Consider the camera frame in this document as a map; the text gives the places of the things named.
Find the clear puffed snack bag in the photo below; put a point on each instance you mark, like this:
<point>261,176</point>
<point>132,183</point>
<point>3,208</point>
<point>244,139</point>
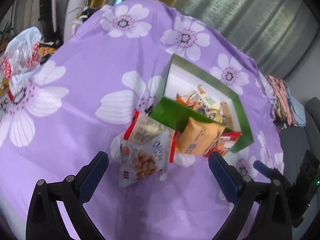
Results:
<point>142,162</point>

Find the pale green snack packet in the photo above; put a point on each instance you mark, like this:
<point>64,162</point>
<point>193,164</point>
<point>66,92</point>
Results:
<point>207,98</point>

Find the beige red-edged snack packet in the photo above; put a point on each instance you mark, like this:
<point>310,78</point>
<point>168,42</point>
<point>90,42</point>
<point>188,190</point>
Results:
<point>143,127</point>

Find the small orange snack packet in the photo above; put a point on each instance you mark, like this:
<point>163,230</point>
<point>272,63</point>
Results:
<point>183,100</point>

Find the white board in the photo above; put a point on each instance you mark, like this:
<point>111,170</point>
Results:
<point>75,2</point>

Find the yellow red box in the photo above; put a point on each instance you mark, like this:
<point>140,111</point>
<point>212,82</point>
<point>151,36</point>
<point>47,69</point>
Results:
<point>47,51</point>

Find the red snack packet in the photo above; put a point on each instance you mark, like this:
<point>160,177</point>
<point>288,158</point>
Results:
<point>228,140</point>

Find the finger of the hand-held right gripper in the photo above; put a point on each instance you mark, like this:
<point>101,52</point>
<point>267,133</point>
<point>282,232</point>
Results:
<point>265,168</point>

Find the white container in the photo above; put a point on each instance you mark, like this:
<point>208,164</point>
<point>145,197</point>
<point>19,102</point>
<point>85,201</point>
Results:
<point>75,27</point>

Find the purple floral cloth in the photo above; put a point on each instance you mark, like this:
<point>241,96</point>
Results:
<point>80,75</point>

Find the small black white object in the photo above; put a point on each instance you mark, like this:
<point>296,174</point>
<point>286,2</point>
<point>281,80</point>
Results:
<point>88,12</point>

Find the red white paper bag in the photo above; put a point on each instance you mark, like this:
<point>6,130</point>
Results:
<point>5,102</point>

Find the black upright vacuum cleaner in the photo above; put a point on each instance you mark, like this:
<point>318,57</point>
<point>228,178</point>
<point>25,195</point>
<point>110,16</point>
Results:
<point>47,12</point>

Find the pile of folded clothes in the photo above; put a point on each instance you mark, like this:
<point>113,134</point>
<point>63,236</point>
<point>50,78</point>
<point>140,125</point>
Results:
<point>285,100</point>

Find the grey-green curtain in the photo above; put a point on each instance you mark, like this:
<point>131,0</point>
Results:
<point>250,12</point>

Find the white red-print plastic bag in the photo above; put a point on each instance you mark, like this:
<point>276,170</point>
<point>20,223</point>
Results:
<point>22,47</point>

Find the green cardboard box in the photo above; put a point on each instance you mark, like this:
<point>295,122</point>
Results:
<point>170,112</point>

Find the beige green-label cracker packet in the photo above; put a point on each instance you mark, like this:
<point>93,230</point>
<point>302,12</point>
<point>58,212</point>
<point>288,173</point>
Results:
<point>227,115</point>

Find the orange bread packet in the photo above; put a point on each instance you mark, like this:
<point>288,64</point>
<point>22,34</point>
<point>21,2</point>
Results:
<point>200,135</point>

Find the potted plant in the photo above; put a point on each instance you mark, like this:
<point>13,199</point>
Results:
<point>6,33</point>

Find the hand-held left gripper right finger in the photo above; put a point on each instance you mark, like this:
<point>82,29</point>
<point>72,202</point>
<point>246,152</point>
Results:
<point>225,177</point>

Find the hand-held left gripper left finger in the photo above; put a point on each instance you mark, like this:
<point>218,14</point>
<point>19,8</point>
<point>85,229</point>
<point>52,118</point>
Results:
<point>93,176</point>

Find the grey sofa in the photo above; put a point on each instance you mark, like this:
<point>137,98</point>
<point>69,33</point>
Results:
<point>297,135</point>

